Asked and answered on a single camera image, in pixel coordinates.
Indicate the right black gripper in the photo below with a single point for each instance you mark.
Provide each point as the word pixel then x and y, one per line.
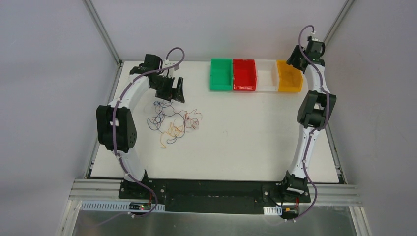
pixel 300 61

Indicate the left white cable duct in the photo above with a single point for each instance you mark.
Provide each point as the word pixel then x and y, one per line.
pixel 116 206

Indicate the green plastic bin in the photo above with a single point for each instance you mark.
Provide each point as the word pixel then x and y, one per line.
pixel 221 74

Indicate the red plastic bin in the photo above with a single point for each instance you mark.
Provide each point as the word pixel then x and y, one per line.
pixel 245 75

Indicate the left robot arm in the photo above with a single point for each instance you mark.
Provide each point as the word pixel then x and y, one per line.
pixel 115 123

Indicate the aluminium front frame rail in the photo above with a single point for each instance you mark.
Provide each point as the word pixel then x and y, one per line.
pixel 109 189

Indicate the white plastic bin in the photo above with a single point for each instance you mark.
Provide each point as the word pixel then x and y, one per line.
pixel 267 75

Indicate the white cable duct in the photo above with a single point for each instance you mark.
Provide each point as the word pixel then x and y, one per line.
pixel 272 210
pixel 116 206

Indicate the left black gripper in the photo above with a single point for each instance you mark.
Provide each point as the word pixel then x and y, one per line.
pixel 167 87

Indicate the yellow plastic bin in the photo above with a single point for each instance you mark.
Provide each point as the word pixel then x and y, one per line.
pixel 290 78

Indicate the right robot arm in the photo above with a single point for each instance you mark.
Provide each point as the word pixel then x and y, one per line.
pixel 313 114

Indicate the right white cable duct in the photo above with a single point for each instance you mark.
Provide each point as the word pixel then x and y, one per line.
pixel 272 210

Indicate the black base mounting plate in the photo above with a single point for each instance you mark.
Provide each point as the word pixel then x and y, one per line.
pixel 211 196

